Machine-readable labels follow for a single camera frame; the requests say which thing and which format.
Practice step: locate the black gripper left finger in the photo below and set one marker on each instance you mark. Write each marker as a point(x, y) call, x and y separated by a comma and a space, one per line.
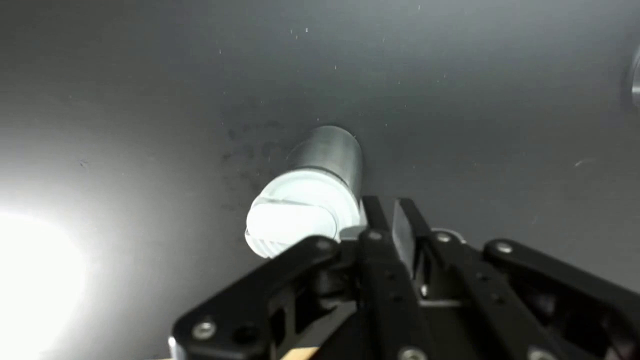
point(266, 312)

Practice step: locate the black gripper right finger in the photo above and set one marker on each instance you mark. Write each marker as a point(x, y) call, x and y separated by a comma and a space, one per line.
point(516, 302)

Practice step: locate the steel flask with white lid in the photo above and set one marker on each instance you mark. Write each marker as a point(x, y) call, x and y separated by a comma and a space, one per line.
point(317, 195)

